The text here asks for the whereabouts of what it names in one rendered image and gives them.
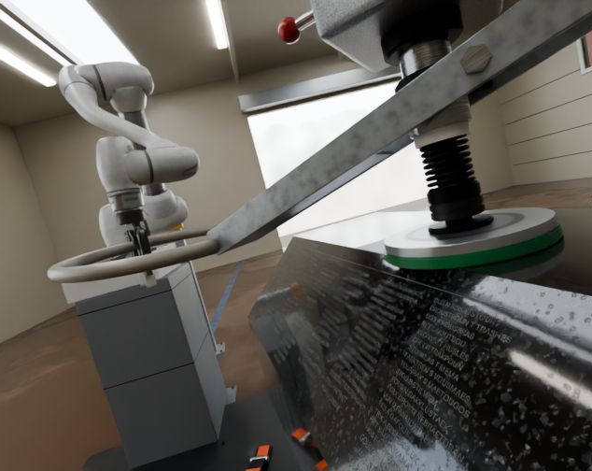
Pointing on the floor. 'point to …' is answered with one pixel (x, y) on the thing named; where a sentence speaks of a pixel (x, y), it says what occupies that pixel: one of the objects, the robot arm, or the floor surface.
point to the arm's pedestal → (157, 366)
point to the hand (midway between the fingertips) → (146, 275)
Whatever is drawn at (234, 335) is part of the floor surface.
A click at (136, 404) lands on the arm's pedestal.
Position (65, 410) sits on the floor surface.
